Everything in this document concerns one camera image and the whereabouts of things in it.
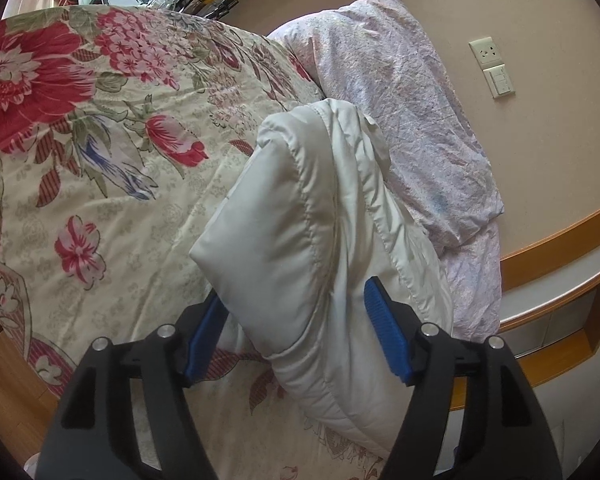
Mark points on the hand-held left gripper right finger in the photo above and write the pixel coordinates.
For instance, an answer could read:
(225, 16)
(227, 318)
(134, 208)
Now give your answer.
(385, 330)

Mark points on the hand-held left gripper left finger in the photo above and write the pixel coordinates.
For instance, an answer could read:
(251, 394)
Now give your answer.
(205, 330)

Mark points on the white puffer jacket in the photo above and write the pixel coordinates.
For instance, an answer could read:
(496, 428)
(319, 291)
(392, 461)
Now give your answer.
(290, 240)

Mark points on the pink crinkled pillow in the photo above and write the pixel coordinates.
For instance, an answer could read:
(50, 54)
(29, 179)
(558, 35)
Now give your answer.
(475, 285)
(405, 100)

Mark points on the wooden headboard shelf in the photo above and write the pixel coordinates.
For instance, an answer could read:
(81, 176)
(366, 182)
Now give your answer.
(545, 310)

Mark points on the floral bed sheet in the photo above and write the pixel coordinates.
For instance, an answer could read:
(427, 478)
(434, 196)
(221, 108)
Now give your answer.
(105, 200)

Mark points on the white wall switch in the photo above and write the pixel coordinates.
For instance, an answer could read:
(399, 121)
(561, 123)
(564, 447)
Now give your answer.
(499, 81)

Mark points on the white wall socket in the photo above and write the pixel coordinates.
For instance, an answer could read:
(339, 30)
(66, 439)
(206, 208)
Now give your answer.
(481, 51)

